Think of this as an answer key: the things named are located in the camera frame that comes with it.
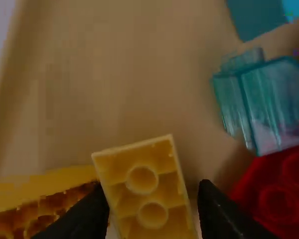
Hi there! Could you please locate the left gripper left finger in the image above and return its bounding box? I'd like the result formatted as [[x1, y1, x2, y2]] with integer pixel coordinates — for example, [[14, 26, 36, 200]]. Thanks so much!
[[29, 182, 111, 239]]

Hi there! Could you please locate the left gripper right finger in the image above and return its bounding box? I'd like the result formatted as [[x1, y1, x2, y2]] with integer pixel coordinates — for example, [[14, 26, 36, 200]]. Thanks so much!
[[197, 179, 277, 239]]

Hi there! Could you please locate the yellow toy car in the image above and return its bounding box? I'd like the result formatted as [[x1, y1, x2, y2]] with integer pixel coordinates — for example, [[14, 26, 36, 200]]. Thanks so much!
[[0, 164, 102, 239]]

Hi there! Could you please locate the red toy brick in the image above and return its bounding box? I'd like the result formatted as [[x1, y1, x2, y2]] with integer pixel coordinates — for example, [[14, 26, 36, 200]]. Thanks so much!
[[228, 145, 299, 239]]

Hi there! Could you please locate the pale yellow toy brick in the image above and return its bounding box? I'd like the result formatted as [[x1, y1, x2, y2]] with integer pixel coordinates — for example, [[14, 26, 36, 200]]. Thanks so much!
[[91, 133, 199, 239]]

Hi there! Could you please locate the clear blue toy brick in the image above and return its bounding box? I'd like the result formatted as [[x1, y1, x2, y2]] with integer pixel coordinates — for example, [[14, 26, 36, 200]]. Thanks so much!
[[209, 47, 299, 157]]

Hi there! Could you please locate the tan tray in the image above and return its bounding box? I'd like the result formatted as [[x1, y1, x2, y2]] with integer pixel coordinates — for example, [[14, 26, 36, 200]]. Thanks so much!
[[0, 0, 255, 207]]

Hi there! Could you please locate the teal toy brick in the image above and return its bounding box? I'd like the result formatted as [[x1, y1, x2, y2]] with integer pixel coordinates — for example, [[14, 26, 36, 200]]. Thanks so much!
[[225, 0, 299, 42]]

